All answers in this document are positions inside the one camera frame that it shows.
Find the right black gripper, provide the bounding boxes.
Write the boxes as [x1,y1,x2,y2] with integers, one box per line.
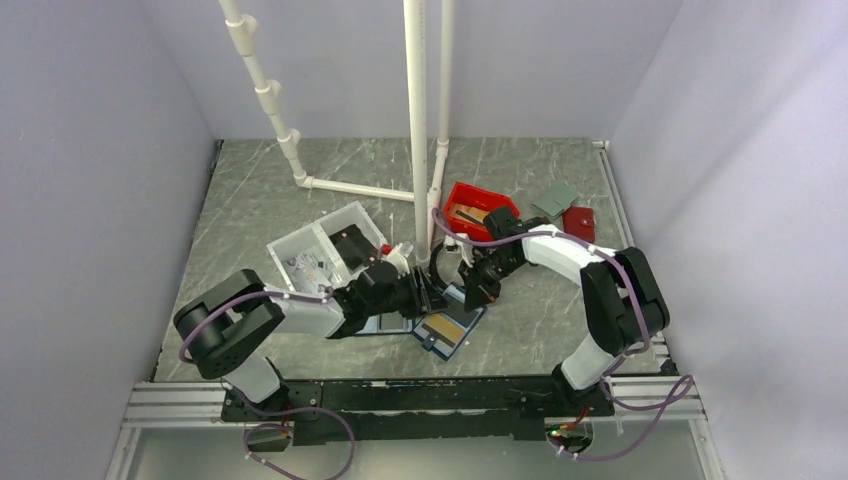
[458,249,524,313]

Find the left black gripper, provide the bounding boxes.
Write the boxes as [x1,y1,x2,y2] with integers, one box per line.
[366,266,453,320]

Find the blue card holder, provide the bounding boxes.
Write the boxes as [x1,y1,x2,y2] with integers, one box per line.
[411,283,487,361]

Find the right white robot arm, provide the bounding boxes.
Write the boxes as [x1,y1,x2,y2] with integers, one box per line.
[459,207,670,415]

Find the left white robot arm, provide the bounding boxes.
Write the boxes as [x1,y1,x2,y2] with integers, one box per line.
[173,261,447,420]

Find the gold striped credit card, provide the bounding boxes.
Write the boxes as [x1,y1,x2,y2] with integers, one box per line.
[423,313,465,347]

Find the open black card holder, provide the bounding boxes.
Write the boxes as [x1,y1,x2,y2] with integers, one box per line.
[354,313,415,336]

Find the grey-green card holder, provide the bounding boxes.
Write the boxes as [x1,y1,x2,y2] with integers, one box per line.
[531,184,579,219]

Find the silver cards in bin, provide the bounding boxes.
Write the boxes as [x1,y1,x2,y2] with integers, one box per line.
[283,253,332,294]

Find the red leather card holder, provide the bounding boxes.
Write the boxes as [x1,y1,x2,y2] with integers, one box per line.
[562,206,596,243]

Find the black wallet in bin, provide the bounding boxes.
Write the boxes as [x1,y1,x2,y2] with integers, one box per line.
[329,224,380,272]

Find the red plastic bin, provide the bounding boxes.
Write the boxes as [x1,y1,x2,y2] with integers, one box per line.
[442,182,520,241]

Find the clear plastic two-compartment bin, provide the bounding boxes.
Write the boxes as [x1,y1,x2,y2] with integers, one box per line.
[267,201,387,292]

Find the coiled black cable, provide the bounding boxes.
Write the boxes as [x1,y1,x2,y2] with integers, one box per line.
[427,239,478,293]

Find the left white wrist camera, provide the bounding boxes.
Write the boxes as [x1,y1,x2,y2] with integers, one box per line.
[380,242,414,276]

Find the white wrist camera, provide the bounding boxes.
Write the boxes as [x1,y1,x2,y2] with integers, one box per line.
[442,234,468,254]
[380,242,414,276]

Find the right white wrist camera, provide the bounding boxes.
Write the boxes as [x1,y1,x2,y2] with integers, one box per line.
[442,234,468,254]

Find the white PVC pipe frame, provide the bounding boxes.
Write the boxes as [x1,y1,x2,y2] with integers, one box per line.
[219,0,457,263]

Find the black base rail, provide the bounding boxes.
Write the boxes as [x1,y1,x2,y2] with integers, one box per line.
[221,375,614,446]

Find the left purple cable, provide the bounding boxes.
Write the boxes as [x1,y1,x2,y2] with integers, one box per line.
[177,286,336,366]

